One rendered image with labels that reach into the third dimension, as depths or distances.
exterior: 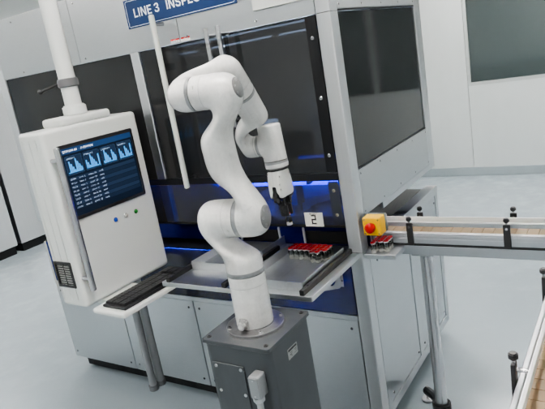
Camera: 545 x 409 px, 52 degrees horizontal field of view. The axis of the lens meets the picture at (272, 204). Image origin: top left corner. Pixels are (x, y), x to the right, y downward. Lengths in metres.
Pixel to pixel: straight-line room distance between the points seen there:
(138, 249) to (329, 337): 0.95
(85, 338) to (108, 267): 1.21
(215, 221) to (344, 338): 0.99
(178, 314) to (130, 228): 0.61
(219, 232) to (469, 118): 5.30
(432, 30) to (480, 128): 1.22
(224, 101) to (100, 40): 1.36
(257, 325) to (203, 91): 0.74
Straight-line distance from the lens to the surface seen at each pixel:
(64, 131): 2.43
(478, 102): 6.72
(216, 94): 1.57
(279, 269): 2.21
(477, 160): 6.85
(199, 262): 2.37
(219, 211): 1.70
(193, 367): 3.12
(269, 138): 1.97
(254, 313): 1.78
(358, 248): 2.25
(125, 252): 2.61
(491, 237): 2.19
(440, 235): 2.23
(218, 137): 1.61
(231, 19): 2.33
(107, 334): 3.52
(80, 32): 2.94
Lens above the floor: 1.67
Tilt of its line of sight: 14 degrees down
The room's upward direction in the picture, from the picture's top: 10 degrees counter-clockwise
